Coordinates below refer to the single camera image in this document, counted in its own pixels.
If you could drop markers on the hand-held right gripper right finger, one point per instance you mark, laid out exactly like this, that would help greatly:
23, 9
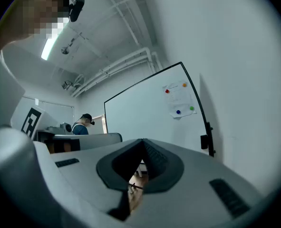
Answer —
197, 174

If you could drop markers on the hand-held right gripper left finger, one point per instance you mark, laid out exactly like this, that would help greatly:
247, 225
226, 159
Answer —
83, 174

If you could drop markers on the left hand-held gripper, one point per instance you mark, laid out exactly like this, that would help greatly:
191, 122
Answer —
31, 123

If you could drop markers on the grey ceiling-mounted box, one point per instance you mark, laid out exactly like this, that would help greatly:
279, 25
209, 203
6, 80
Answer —
67, 84

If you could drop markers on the printed paper sheet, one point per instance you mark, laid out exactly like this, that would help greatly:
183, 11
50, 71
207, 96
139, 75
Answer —
179, 98

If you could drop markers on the white ceiling pipe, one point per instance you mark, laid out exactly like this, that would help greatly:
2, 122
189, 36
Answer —
135, 54
133, 62

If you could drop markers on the round ceiling fixture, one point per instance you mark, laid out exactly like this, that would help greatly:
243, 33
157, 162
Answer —
64, 50

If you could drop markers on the long ceiling light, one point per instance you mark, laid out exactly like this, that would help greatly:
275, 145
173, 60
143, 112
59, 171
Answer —
49, 47

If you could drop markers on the person's white shirt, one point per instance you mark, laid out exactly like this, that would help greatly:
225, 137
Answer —
2, 91

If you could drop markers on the thin white ceiling conduit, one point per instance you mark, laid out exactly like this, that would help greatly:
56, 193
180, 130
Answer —
123, 20

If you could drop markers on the person's head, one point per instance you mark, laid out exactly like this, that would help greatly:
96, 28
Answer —
31, 11

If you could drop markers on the white whiteboard with black frame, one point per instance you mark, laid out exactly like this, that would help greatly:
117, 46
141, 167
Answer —
135, 113

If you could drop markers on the black head-worn camera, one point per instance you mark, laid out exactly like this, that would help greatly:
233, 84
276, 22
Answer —
76, 8

